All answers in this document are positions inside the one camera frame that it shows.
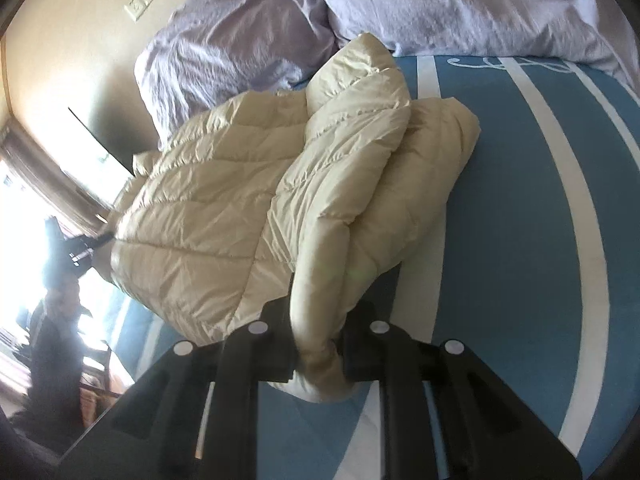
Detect beige quilted down jacket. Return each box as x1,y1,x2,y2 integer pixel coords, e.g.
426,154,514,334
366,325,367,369
97,34,480,402

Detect person in dark clothes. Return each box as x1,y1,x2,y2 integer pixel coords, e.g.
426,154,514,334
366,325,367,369
9,261,85,455

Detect blue striped bed sheet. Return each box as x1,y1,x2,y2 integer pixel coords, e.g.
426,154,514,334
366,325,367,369
98,53,640,480

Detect left purple pillow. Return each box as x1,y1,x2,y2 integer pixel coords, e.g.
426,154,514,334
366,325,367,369
134,0,336,145

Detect purple pillow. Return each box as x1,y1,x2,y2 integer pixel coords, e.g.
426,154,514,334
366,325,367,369
324,0,639,89
134,0,336,145

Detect right purple pillow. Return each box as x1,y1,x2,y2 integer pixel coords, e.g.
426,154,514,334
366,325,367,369
324,0,639,89

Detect window with frame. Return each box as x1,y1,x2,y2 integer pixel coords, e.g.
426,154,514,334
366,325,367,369
0,119,114,396

